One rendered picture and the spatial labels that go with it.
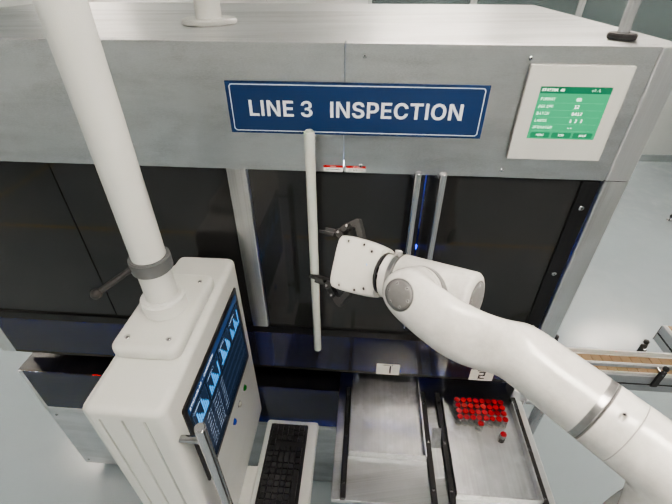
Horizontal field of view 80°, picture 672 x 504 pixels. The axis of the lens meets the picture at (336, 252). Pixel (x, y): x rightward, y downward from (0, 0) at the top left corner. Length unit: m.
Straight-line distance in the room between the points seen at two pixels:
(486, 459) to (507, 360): 1.02
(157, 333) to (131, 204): 0.29
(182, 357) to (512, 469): 1.14
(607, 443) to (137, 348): 0.82
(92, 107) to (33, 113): 0.53
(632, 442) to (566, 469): 2.18
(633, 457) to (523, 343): 0.16
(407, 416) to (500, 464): 0.33
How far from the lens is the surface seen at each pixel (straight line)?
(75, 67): 0.77
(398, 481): 1.50
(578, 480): 2.77
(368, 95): 0.98
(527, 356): 0.60
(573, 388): 0.60
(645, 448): 0.61
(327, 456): 2.12
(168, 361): 0.95
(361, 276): 0.70
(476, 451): 1.60
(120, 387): 0.95
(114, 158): 0.80
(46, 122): 1.29
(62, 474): 2.87
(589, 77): 1.06
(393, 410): 1.62
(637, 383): 2.05
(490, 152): 1.06
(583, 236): 1.28
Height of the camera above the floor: 2.24
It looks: 36 degrees down
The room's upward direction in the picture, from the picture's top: straight up
